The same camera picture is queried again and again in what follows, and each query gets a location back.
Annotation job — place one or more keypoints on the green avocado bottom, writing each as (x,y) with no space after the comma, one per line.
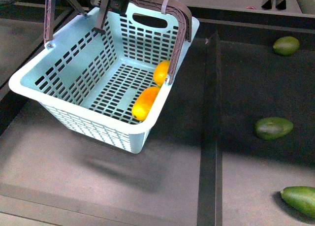
(301,198)

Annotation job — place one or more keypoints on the brown basket handle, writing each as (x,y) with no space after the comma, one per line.
(149,31)

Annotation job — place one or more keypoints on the black lower fruit tray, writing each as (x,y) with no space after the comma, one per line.
(202,164)

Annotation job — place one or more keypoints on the green avocado middle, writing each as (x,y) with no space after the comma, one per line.
(272,128)

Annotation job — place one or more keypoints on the yellow mango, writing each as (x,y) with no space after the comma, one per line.
(144,103)

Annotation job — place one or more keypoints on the light blue plastic basket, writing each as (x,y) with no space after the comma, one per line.
(90,86)

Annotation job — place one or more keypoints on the green avocado top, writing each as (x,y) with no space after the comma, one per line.
(286,46)

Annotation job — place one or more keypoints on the green avocado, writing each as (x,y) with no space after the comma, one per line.
(301,198)
(272,128)
(286,46)

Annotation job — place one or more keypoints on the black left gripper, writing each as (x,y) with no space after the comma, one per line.
(116,6)

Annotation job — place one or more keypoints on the yellow lemon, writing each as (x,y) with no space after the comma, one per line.
(161,72)

